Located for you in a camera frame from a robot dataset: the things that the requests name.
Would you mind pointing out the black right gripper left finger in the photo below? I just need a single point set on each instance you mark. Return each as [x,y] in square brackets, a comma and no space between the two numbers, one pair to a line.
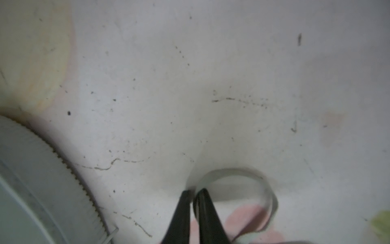
[178,231]

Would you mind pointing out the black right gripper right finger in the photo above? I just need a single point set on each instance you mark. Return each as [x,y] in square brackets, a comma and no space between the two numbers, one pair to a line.
[210,228]

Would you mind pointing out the white sneaker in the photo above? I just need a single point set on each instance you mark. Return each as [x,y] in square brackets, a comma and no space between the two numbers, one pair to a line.
[259,195]
[42,201]

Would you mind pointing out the pink floral table mat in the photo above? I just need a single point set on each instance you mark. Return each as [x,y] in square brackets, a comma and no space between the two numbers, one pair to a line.
[144,97]

